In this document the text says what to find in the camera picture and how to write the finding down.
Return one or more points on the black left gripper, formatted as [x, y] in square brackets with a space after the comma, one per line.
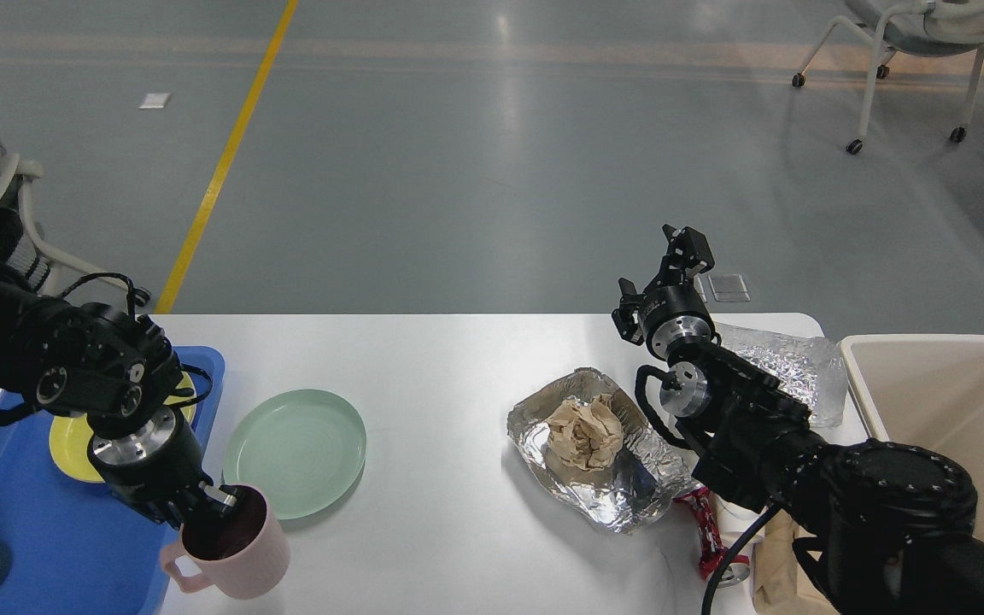
[157, 470]

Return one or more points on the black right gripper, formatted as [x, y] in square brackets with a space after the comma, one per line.
[670, 308]

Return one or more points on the pink mug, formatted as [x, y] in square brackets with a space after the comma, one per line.
[243, 553]

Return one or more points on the mint green plate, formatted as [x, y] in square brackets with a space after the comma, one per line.
[303, 450]

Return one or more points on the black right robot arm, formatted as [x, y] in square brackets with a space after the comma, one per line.
[890, 525]

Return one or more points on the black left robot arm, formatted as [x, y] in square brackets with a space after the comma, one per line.
[119, 371]

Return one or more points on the crumpled brown paper ball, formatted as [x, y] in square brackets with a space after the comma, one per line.
[586, 434]

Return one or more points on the blue plastic tray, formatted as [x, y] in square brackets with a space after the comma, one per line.
[76, 549]

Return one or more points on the yellow plate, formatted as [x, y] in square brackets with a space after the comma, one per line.
[69, 436]

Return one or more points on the crumpled clear plastic container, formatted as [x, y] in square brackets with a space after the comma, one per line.
[810, 369]

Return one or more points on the crumpled aluminium foil tray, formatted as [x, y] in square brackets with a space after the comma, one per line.
[640, 484]

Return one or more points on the red snack wrapper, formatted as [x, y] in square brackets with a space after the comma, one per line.
[712, 547]

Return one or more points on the white office chair left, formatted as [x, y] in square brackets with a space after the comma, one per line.
[16, 178]

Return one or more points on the brown paper bag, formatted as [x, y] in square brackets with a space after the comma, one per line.
[780, 585]

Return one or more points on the beige plastic bin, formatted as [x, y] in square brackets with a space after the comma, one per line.
[926, 390]

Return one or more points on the grey office chair right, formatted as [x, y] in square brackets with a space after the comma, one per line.
[932, 29]

